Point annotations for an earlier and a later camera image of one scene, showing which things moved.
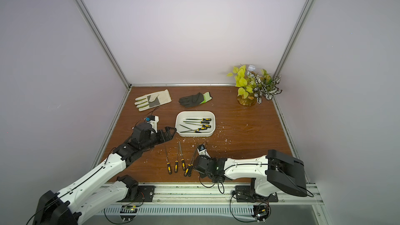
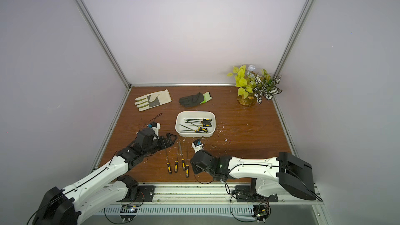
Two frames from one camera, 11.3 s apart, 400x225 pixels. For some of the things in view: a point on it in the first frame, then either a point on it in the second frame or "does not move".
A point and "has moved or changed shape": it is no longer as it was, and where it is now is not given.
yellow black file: [176, 161] does not move
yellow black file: [195, 131] does not move
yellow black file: [169, 163] does not move
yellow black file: [191, 166] has moved or changed shape
